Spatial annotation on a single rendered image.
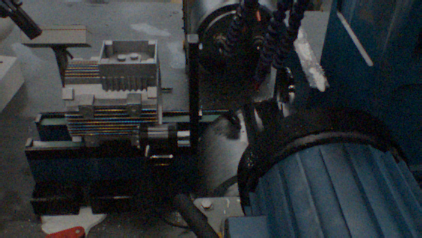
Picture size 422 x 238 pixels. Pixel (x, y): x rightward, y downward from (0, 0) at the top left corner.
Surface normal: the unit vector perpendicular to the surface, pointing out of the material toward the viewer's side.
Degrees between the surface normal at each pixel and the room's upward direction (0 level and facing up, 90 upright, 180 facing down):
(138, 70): 90
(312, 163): 23
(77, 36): 52
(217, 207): 0
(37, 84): 0
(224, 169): 43
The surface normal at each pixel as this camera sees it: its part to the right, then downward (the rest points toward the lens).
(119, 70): 0.06, 0.63
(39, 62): 0.02, -0.77
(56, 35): 0.06, 0.03
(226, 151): -0.62, -0.59
